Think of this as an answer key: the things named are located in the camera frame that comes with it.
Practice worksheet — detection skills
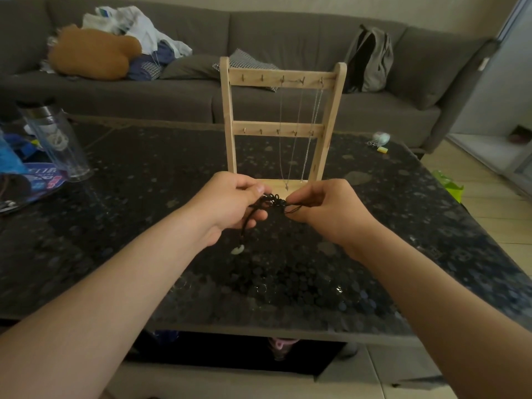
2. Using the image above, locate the checkered pillow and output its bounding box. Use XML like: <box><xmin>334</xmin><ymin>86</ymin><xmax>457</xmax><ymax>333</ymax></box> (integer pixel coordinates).
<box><xmin>212</xmin><ymin>48</ymin><xmax>280</xmax><ymax>93</ymax></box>

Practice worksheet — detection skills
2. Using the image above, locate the pink item under table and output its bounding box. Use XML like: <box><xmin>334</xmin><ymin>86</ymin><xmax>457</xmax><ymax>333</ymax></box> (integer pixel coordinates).
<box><xmin>268</xmin><ymin>337</ymin><xmax>301</xmax><ymax>361</ymax></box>

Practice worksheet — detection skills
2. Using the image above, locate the silver chain necklace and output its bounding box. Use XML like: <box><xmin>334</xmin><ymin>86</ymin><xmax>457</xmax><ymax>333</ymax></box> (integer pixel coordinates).
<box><xmin>301</xmin><ymin>78</ymin><xmax>325</xmax><ymax>183</ymax></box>

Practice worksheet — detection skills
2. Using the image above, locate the person's right forearm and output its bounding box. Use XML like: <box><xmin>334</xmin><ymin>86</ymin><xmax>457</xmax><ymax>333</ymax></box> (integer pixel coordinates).
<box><xmin>353</xmin><ymin>230</ymin><xmax>532</xmax><ymax>399</ymax></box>

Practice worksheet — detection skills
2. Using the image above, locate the white crumpled garment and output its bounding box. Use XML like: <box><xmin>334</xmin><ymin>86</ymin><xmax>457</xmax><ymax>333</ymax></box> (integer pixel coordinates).
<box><xmin>82</xmin><ymin>6</ymin><xmax>193</xmax><ymax>59</ymax></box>

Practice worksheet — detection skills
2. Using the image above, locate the clear plastic tumbler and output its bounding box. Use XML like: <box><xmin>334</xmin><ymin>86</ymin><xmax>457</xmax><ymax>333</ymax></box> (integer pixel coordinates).
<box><xmin>16</xmin><ymin>99</ymin><xmax>93</xmax><ymax>182</ymax></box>

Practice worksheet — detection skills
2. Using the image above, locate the person's right hand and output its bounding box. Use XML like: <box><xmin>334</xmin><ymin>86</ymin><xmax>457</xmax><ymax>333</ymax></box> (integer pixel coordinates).
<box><xmin>284</xmin><ymin>178</ymin><xmax>385</xmax><ymax>262</ymax></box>

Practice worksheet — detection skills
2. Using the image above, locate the blue cloth item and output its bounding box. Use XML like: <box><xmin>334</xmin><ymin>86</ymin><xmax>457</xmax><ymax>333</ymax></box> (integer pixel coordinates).
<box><xmin>151</xmin><ymin>330</ymin><xmax>180</xmax><ymax>346</ymax></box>

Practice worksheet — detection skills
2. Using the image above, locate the green bag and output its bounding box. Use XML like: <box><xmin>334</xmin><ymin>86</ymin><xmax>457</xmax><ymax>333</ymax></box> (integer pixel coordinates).
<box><xmin>432</xmin><ymin>170</ymin><xmax>464</xmax><ymax>203</ymax></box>

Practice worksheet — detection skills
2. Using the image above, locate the grey flat cushion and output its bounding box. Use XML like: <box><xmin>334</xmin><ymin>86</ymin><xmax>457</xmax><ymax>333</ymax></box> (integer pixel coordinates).
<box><xmin>160</xmin><ymin>55</ymin><xmax>223</xmax><ymax>80</ymax></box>

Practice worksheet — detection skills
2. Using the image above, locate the black cord necklace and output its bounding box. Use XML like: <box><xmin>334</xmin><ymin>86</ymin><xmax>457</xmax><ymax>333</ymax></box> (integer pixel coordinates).
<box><xmin>231</xmin><ymin>193</ymin><xmax>304</xmax><ymax>256</ymax></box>

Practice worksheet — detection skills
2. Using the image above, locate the grey fabric sofa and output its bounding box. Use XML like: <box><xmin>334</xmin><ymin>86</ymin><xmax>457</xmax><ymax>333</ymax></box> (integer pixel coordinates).
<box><xmin>0</xmin><ymin>0</ymin><xmax>502</xmax><ymax>152</ymax></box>

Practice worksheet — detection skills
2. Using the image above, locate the brown plush toy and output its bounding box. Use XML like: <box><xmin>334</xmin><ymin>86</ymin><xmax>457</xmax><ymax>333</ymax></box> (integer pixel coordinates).
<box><xmin>47</xmin><ymin>23</ymin><xmax>143</xmax><ymax>81</ymax></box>

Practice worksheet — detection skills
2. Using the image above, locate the blue plastic bottle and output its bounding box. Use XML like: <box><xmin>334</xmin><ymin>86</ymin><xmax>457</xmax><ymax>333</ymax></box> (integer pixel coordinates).
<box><xmin>0</xmin><ymin>128</ymin><xmax>28</xmax><ymax>175</ymax></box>

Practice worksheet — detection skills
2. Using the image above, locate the silver pendant necklace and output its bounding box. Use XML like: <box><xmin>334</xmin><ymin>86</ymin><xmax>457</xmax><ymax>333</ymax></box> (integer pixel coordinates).
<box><xmin>278</xmin><ymin>76</ymin><xmax>305</xmax><ymax>192</ymax></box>

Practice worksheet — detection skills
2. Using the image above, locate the blue crumpled garment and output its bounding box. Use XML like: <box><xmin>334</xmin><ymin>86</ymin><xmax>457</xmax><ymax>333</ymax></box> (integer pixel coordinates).
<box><xmin>127</xmin><ymin>41</ymin><xmax>176</xmax><ymax>81</ymax></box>

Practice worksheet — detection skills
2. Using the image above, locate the person's left forearm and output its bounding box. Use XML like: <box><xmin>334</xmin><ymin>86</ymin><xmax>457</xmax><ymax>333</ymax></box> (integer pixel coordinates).
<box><xmin>0</xmin><ymin>211</ymin><xmax>213</xmax><ymax>399</ymax></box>

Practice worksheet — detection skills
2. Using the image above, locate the sliding glass door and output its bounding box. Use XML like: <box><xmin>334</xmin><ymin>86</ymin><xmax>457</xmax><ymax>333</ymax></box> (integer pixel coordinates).
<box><xmin>447</xmin><ymin>0</ymin><xmax>532</xmax><ymax>198</ymax></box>

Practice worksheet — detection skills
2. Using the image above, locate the grey backpack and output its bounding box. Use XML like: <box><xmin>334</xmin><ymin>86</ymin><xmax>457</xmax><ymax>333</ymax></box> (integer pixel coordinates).
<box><xmin>344</xmin><ymin>24</ymin><xmax>395</xmax><ymax>94</ymax></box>

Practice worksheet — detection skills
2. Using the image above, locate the blue printed packet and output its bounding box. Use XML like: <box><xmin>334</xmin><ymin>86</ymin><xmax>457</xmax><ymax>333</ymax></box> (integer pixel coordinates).
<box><xmin>0</xmin><ymin>135</ymin><xmax>69</xmax><ymax>212</ymax></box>

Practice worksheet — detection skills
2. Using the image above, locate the person's left hand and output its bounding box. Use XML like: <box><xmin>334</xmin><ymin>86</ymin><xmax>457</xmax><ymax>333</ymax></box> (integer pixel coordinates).
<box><xmin>182</xmin><ymin>171</ymin><xmax>273</xmax><ymax>248</ymax></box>

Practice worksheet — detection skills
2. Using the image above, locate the wooden jewelry stand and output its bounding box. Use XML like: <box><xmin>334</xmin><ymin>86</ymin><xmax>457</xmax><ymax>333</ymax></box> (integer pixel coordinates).
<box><xmin>219</xmin><ymin>56</ymin><xmax>348</xmax><ymax>198</ymax></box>

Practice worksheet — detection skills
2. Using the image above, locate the dark shoe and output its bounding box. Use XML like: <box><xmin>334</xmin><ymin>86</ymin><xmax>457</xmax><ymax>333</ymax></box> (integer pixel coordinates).
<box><xmin>508</xmin><ymin>125</ymin><xmax>532</xmax><ymax>145</ymax></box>

